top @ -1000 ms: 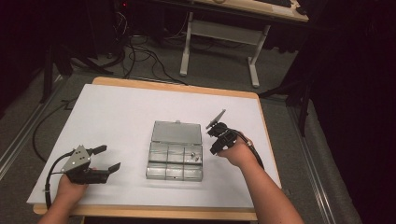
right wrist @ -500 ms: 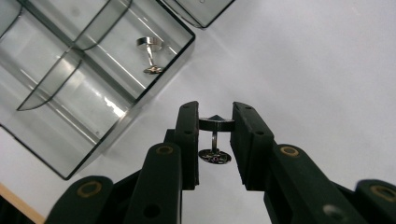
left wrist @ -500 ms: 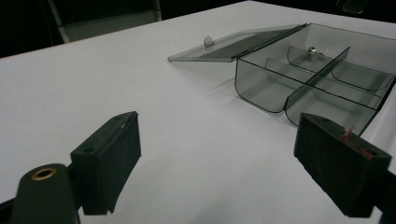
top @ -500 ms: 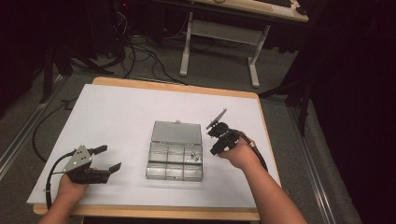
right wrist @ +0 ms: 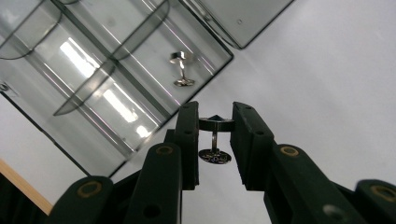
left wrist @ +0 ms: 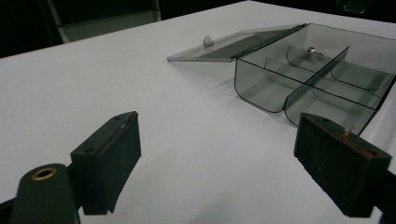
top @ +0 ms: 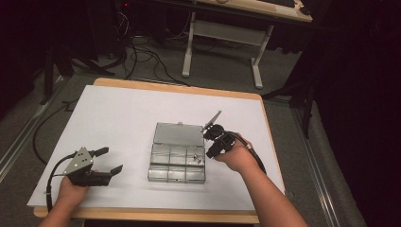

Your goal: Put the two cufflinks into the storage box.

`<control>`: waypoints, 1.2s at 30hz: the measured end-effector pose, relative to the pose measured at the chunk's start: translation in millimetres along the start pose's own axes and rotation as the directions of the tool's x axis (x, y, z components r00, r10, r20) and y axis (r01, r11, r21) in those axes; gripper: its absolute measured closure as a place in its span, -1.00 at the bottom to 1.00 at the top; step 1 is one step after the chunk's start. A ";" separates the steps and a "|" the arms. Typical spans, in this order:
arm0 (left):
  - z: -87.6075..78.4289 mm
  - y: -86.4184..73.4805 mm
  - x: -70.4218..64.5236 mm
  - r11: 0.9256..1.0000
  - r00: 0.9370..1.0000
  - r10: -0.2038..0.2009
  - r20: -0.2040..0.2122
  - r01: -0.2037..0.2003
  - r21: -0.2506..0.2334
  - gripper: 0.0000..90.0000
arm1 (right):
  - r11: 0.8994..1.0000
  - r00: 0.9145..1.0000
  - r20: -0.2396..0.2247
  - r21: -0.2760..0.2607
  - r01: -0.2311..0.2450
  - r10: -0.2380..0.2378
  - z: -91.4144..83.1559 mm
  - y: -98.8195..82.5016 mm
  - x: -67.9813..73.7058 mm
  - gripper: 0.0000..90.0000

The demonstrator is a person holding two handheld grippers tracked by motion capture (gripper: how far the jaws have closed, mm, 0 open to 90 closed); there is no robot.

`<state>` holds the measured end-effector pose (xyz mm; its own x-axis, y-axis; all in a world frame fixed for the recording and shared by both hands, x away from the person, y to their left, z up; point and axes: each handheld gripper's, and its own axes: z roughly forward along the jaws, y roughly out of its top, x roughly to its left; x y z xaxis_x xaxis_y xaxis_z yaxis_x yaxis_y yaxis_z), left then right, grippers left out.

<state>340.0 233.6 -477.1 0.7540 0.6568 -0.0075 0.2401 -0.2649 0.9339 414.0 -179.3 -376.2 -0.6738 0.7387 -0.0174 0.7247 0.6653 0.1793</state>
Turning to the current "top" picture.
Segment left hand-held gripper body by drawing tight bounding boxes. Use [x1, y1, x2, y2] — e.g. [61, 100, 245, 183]
[62, 146, 112, 188]

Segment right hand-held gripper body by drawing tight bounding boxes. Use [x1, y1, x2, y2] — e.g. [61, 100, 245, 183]
[202, 110, 236, 155]

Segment clear plastic compartment box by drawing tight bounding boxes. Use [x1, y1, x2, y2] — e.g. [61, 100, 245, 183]
[147, 121, 207, 185]

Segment person's right hand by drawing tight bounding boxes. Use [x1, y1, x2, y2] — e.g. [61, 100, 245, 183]
[215, 133, 259, 174]

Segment person's left hand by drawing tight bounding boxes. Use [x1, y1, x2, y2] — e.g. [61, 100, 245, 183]
[56, 175, 90, 207]

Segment white table sheet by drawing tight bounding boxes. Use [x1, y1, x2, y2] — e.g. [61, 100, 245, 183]
[26, 84, 287, 212]

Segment light wooden table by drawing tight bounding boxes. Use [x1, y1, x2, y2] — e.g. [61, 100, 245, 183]
[32, 78, 287, 225]

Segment black tripod stand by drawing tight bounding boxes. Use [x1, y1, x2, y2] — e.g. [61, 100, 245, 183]
[262, 79, 317, 140]

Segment black stand legs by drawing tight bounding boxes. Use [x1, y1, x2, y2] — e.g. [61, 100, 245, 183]
[40, 44, 116, 106]

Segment light wooden desk top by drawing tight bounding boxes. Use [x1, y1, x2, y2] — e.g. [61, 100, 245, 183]
[195, 0, 314, 24]

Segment dark computer tower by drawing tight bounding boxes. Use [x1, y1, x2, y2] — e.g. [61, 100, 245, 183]
[113, 0, 135, 55]

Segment dark curtain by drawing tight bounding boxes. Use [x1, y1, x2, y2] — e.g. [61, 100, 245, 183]
[292, 0, 401, 227]

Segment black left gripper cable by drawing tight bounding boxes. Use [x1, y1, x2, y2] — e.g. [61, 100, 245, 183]
[45, 151, 78, 213]

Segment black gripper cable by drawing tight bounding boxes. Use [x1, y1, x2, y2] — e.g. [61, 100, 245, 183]
[232, 131, 268, 175]
[45, 151, 78, 213]

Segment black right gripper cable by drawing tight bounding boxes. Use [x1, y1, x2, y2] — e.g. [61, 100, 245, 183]
[232, 131, 268, 175]

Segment black floor cable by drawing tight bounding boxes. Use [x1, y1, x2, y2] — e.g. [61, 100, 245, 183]
[32, 100, 78, 166]

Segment metal floor rail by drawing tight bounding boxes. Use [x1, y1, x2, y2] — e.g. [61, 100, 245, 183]
[0, 75, 69, 183]
[288, 99, 342, 227]

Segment tangle of black floor cables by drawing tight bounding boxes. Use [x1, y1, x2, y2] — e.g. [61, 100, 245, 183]
[113, 12, 192, 88]

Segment white metal desk frame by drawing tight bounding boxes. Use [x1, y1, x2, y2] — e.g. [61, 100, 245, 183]
[182, 11, 275, 90]

